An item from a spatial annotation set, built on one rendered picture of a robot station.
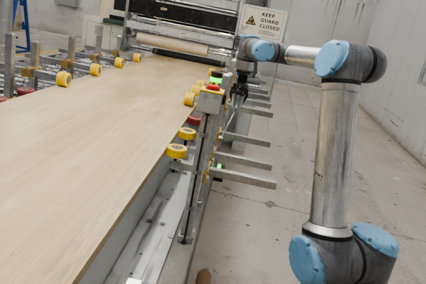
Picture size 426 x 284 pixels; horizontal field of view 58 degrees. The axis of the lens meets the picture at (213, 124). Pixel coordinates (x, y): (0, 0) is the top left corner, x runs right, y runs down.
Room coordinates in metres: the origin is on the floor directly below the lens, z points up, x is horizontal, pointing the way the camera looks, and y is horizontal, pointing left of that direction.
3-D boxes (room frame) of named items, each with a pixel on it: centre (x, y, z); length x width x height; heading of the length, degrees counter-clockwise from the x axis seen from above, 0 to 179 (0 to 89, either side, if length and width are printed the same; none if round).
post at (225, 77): (1.89, -0.02, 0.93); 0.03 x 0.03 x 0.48; 87
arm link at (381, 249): (1.10, -0.57, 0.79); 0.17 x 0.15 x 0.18; 112
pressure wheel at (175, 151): (1.43, 0.12, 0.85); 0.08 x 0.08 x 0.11
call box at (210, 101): (1.13, 0.02, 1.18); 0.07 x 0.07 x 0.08; 87
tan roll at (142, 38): (4.27, 0.40, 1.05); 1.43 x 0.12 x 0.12; 87
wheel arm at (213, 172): (1.42, -0.07, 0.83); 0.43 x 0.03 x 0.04; 87
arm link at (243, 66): (1.83, -0.10, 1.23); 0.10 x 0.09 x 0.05; 87
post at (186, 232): (1.13, 0.02, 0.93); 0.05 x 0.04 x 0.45; 177
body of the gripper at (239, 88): (1.82, -0.09, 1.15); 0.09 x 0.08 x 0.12; 177
